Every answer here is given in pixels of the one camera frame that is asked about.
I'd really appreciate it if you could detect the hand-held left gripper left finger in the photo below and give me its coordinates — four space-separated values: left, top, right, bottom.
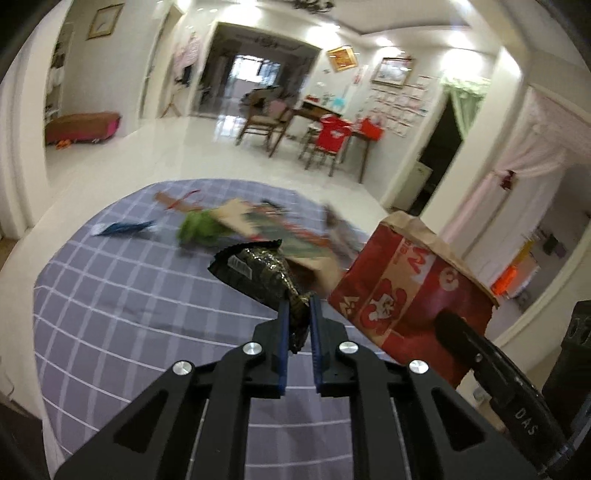
54 298 291 480

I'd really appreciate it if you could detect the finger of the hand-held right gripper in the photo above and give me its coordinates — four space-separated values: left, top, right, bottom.
435 312 570 477

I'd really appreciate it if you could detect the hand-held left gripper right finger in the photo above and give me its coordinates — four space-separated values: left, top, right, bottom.
308 294 539 480

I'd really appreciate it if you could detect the dark foil snack wrapper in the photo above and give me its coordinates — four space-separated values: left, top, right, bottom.
208 239 311 354

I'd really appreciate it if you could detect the red paper bag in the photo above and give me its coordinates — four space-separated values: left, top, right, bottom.
328 211 500 388

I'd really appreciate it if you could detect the brown printed paper bag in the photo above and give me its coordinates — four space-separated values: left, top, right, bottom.
215 198 347 296

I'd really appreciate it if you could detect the orange plastic stool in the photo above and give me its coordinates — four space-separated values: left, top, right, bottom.
490 268 515 296

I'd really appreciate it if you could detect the grey printed wrapper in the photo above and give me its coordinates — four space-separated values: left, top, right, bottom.
323 205 362 259

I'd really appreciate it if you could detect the green snack wrapper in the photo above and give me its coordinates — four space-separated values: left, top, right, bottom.
178 210 241 247

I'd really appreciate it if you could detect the purple checked tablecloth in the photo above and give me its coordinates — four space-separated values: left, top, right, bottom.
32 179 462 480

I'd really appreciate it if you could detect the brown scrap with red ribbon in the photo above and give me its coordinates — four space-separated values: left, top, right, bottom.
154 189 204 213

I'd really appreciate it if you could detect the white cabinet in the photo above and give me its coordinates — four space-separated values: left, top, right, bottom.
409 161 434 208

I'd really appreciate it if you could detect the blue snack wrapper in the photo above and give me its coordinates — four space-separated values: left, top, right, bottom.
90 220 158 237

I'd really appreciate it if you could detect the wooden dining table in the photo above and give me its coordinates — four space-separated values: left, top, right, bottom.
295 102 385 183

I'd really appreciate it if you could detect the chair with red cover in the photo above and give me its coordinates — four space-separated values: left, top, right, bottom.
299 115 354 176

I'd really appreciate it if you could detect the pink curtain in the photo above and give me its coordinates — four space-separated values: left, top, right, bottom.
480 88 591 222

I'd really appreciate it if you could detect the red gift bag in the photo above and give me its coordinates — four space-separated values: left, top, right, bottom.
355 117 386 141

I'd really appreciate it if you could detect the wooden dining chair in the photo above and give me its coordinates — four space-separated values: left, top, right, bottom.
238 99 296 158

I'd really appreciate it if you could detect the framed landscape picture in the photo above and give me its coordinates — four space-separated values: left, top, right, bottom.
372 58 416 88

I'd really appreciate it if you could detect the gold framed picture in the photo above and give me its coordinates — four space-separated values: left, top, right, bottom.
327 45 360 73

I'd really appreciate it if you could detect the green door valance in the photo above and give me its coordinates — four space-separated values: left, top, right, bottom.
441 74 490 100

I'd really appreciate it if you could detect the wall of paper certificates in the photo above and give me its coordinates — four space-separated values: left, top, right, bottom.
369 74 432 137

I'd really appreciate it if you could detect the framed wall picture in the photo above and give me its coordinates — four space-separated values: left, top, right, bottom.
88 4 125 40

